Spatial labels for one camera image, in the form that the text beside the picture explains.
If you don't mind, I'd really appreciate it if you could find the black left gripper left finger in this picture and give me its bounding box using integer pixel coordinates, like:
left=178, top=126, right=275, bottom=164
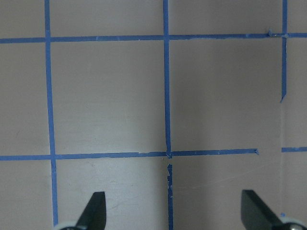
left=75, top=192, right=106, bottom=230

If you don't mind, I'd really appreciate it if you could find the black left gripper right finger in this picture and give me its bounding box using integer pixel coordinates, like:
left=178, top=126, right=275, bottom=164
left=240, top=190, right=283, bottom=230

